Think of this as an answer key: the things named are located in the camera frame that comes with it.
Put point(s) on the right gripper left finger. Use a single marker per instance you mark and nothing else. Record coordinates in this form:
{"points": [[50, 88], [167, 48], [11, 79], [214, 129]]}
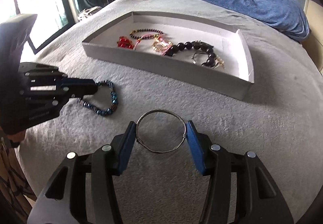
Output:
{"points": [[108, 161]]}

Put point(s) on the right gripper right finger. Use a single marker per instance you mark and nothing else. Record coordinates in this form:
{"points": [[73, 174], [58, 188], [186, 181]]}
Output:
{"points": [[214, 161]]}

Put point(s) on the fingers of the left gripper seen outside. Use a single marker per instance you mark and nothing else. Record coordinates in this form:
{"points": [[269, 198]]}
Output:
{"points": [[78, 88]]}

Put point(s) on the silver wire bangle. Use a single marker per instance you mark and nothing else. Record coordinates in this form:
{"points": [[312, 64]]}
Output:
{"points": [[161, 131]]}

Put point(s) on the person left hand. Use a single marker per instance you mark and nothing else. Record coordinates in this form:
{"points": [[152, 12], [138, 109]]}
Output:
{"points": [[18, 137]]}

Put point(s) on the red bead ornament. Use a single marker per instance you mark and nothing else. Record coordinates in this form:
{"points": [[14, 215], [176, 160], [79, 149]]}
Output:
{"points": [[125, 42]]}

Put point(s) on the grey bed cover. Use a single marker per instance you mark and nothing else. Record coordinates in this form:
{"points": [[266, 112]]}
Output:
{"points": [[280, 118]]}

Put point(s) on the patterned brown pants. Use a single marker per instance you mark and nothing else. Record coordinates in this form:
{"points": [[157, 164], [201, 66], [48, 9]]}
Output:
{"points": [[15, 188]]}

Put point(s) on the grey cardboard tray box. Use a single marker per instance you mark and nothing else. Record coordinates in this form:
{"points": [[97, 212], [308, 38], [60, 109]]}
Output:
{"points": [[228, 43]]}

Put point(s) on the window with black frame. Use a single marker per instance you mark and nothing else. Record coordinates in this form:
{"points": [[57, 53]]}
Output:
{"points": [[54, 17]]}

